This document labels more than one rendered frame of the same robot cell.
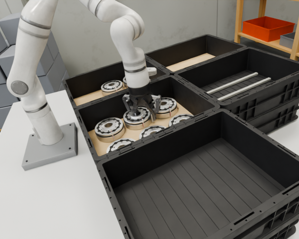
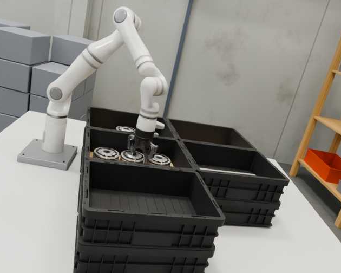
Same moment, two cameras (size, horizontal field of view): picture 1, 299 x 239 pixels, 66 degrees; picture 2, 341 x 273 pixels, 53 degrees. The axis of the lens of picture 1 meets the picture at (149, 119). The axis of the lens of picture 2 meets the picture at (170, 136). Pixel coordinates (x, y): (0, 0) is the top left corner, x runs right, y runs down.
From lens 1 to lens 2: 0.61 m
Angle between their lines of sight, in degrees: 17
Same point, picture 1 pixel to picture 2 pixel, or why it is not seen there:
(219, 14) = (286, 130)
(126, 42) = (148, 93)
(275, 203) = (182, 216)
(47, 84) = not seen: hidden behind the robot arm
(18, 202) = (2, 178)
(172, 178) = (132, 200)
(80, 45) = (118, 92)
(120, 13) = (154, 75)
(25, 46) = (78, 67)
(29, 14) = (93, 49)
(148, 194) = (110, 200)
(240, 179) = not seen: hidden behind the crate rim
